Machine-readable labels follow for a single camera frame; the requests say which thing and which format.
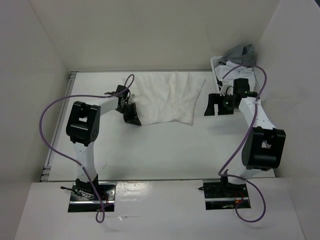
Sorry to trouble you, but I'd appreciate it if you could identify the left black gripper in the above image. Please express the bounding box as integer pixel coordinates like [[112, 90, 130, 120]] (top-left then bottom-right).
[[115, 102, 141, 127]]

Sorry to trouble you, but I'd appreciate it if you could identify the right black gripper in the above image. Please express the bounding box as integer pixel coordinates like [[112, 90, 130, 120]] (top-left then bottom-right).
[[204, 93, 237, 116]]

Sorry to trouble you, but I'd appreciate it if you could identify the white pleated skirt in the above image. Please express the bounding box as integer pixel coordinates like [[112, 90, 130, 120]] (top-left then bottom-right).
[[129, 72, 206, 126]]

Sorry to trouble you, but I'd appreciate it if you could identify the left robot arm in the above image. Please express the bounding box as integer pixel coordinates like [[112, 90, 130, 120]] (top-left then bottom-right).
[[66, 85, 142, 200]]

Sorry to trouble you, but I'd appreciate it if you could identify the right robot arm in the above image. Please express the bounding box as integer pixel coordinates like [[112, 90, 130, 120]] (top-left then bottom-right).
[[204, 78, 286, 198]]

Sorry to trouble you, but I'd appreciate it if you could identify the white plastic basket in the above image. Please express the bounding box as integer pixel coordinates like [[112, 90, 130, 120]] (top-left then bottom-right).
[[210, 56, 264, 96]]

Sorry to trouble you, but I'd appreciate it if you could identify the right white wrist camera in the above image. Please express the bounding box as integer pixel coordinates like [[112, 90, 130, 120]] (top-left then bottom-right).
[[217, 79, 234, 96]]

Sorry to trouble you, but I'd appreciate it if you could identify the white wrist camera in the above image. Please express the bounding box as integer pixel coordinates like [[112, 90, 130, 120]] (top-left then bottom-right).
[[217, 79, 234, 96], [119, 89, 135, 107]]

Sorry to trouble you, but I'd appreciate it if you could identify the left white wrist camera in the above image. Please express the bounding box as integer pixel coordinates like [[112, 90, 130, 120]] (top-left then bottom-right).
[[119, 89, 135, 107]]

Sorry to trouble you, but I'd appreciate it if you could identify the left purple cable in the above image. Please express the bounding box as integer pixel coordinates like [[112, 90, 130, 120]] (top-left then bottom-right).
[[39, 73, 136, 224]]

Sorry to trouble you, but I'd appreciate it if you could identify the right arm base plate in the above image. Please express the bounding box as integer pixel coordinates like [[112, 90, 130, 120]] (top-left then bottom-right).
[[198, 180, 251, 211]]

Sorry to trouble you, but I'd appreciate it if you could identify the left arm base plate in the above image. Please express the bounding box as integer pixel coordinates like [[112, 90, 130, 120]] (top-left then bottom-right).
[[68, 181, 116, 213]]

